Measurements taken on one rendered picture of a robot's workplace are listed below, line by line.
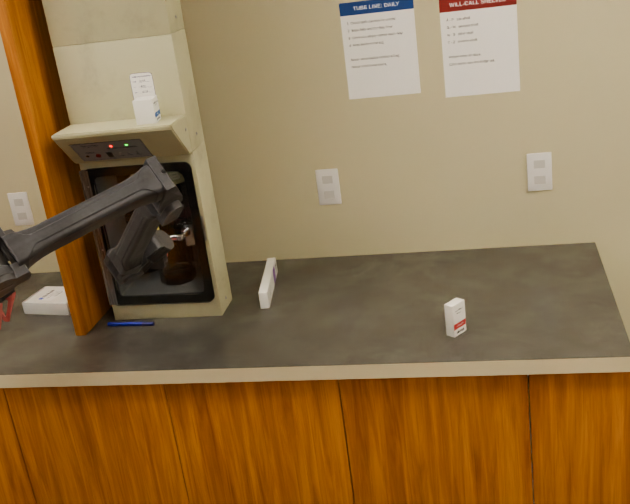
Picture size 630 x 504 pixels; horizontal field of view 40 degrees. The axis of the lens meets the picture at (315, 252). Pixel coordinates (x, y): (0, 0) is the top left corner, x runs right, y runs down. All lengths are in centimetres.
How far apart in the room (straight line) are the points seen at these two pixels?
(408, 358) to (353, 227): 74
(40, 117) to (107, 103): 17
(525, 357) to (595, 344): 17
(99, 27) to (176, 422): 102
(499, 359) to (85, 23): 130
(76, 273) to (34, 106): 46
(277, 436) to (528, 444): 62
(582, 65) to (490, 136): 32
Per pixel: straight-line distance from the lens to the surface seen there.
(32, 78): 235
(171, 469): 240
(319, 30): 258
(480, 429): 217
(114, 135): 222
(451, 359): 205
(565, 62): 257
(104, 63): 230
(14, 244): 160
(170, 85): 225
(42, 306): 269
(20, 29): 234
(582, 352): 207
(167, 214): 175
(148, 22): 224
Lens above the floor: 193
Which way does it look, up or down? 21 degrees down
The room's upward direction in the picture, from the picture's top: 8 degrees counter-clockwise
